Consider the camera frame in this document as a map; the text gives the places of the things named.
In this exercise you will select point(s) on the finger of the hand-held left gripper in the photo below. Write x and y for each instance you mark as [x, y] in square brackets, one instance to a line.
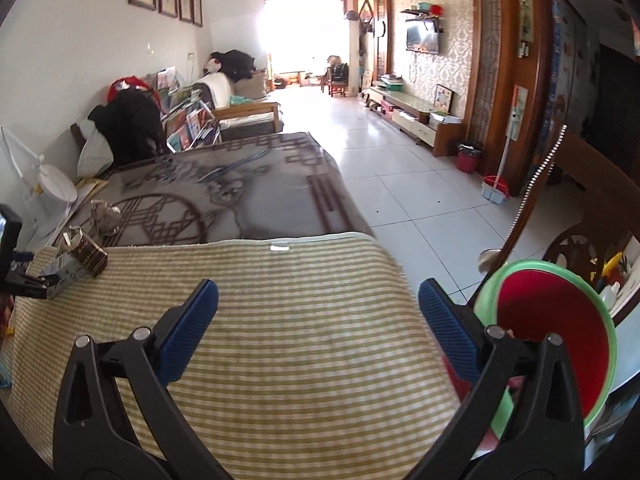
[27, 284]
[22, 256]

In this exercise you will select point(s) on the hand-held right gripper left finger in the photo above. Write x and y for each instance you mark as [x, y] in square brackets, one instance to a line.
[187, 330]

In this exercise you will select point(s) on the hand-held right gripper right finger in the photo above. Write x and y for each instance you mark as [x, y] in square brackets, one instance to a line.
[447, 330]

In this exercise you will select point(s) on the brown and grey carton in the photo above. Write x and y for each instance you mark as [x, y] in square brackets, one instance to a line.
[82, 257]

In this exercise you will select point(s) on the red bucket with green rim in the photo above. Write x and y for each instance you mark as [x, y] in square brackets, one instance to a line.
[550, 310]

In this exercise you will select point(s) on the white desk fan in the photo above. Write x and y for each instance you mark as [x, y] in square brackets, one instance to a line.
[55, 190]

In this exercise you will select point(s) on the green striped mat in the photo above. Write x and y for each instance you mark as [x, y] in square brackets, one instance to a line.
[300, 335]

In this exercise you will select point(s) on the grey patterned blanket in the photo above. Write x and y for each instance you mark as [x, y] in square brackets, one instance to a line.
[260, 200]

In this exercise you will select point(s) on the white plastic bottle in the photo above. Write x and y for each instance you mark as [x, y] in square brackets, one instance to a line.
[610, 295]

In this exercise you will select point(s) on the red waste bin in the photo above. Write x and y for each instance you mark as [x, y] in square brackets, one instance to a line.
[469, 161]

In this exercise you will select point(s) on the black jacket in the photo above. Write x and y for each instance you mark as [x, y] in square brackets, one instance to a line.
[132, 125]

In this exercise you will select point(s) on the large wooden chair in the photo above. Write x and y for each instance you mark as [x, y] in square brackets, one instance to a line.
[600, 200]

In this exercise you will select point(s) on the red bag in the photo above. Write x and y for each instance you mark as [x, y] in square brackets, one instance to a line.
[127, 82]

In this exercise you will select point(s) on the magazine rack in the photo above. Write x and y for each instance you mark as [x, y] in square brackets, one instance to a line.
[192, 125]

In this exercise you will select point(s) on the television cabinet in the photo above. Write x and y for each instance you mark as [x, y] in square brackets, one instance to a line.
[420, 120]

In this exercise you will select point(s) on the wooden sofa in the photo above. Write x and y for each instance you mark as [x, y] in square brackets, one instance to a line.
[250, 115]

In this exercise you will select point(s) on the small framed picture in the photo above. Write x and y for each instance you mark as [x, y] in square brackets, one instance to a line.
[443, 99]

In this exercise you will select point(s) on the small wooden chair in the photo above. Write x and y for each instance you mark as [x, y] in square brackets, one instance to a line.
[339, 87]

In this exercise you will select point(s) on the plush toy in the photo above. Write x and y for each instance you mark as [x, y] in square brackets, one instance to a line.
[212, 65]

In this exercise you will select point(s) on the black clothes pile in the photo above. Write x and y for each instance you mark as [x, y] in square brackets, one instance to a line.
[237, 62]

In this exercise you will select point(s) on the wall television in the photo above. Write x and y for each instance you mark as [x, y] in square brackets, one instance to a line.
[422, 37]

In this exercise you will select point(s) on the wall shelf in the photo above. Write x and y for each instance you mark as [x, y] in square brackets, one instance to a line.
[422, 12]

